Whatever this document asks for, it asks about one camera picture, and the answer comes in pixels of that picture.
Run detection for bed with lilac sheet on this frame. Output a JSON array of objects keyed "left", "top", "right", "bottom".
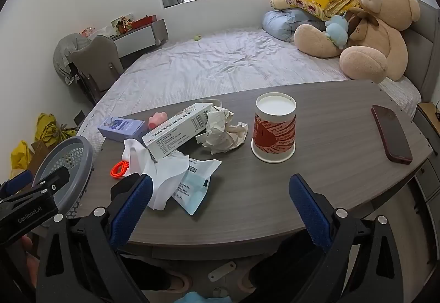
[{"left": 76, "top": 26, "right": 422, "bottom": 152}]

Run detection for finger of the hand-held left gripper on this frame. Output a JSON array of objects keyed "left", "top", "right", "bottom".
[
  {"left": 0, "top": 170, "right": 34, "bottom": 198},
  {"left": 21, "top": 165, "right": 69, "bottom": 198}
]

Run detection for grey chair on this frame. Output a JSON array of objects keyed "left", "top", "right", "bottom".
[{"left": 70, "top": 35, "right": 125, "bottom": 100}]

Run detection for brown cardboard piece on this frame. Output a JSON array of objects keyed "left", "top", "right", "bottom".
[{"left": 27, "top": 141, "right": 49, "bottom": 173}]

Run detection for yellow bag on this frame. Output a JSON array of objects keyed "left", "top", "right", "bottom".
[
  {"left": 10, "top": 140, "right": 33, "bottom": 173},
  {"left": 34, "top": 113, "right": 78, "bottom": 149}
]

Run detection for wooden nightstand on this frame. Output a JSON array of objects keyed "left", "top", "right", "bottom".
[{"left": 414, "top": 102, "right": 440, "bottom": 207}]

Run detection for blue pillow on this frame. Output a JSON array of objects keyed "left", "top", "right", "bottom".
[{"left": 262, "top": 8, "right": 327, "bottom": 43}]

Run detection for red box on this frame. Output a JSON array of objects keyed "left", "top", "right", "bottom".
[{"left": 131, "top": 15, "right": 157, "bottom": 29}]

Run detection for person's right leg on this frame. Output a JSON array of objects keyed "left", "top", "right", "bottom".
[{"left": 247, "top": 231, "right": 327, "bottom": 303}]

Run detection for white tissue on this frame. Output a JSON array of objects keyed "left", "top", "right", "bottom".
[{"left": 122, "top": 138, "right": 190, "bottom": 211}]

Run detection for pink toy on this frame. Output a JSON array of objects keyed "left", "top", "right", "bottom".
[{"left": 147, "top": 111, "right": 169, "bottom": 132}]

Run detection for orange plastic clip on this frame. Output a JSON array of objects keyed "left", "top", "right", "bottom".
[{"left": 111, "top": 159, "right": 129, "bottom": 179}]

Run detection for white medicine box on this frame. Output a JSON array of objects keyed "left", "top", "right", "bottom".
[{"left": 142, "top": 103, "right": 215, "bottom": 163}]

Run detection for dark red phone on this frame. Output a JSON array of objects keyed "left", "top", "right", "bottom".
[{"left": 371, "top": 104, "right": 413, "bottom": 165}]

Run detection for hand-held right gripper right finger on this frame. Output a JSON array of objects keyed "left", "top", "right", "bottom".
[{"left": 288, "top": 174, "right": 404, "bottom": 303}]

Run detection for grey clothes on chair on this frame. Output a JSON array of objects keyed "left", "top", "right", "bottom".
[{"left": 53, "top": 34, "right": 93, "bottom": 86}]

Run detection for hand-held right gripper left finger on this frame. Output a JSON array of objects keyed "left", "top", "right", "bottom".
[{"left": 34, "top": 174, "right": 153, "bottom": 303}]

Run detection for large beige teddy bear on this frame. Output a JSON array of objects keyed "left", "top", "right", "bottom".
[{"left": 294, "top": 0, "right": 420, "bottom": 84}]

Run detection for small blue plush toy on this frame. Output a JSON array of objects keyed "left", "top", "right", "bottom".
[{"left": 325, "top": 12, "right": 350, "bottom": 48}]

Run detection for purple box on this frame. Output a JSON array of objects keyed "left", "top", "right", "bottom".
[{"left": 98, "top": 116, "right": 146, "bottom": 143}]

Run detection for red patterned paper cup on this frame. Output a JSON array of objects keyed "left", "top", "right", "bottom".
[{"left": 251, "top": 92, "right": 297, "bottom": 163}]

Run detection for person's left leg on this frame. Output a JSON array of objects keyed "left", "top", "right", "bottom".
[{"left": 119, "top": 253, "right": 189, "bottom": 303}]

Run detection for face mask packet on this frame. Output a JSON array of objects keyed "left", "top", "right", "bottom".
[{"left": 171, "top": 158, "right": 222, "bottom": 216}]

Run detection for grey mesh basket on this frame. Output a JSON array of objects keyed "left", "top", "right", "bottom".
[{"left": 32, "top": 135, "right": 94, "bottom": 217}]

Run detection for person's left hand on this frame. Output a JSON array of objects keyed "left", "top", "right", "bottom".
[{"left": 19, "top": 234, "right": 40, "bottom": 290}]

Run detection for person's leg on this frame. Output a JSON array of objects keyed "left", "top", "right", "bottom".
[
  {"left": 119, "top": 253, "right": 189, "bottom": 303},
  {"left": 247, "top": 231, "right": 327, "bottom": 303}
]

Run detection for beige tissue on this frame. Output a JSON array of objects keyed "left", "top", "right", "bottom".
[{"left": 196, "top": 106, "right": 249, "bottom": 155}]

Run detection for white and grey desk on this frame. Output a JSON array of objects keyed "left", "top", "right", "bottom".
[{"left": 110, "top": 18, "right": 169, "bottom": 58}]

